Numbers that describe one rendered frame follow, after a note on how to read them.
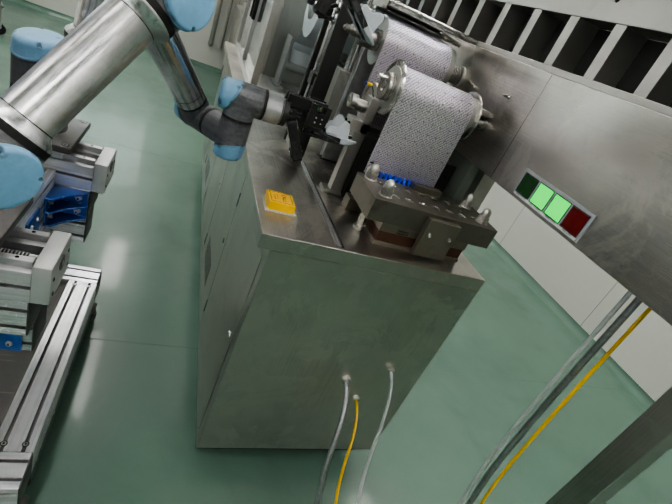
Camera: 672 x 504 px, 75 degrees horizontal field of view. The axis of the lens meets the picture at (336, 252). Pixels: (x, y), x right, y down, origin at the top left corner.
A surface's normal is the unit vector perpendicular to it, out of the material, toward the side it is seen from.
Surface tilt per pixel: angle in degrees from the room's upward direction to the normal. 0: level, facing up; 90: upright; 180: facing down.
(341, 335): 90
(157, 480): 0
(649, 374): 90
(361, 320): 90
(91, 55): 68
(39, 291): 90
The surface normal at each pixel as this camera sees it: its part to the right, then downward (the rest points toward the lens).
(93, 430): 0.37, -0.81
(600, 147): -0.90, -0.18
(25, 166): 0.70, 0.63
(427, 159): 0.24, 0.56
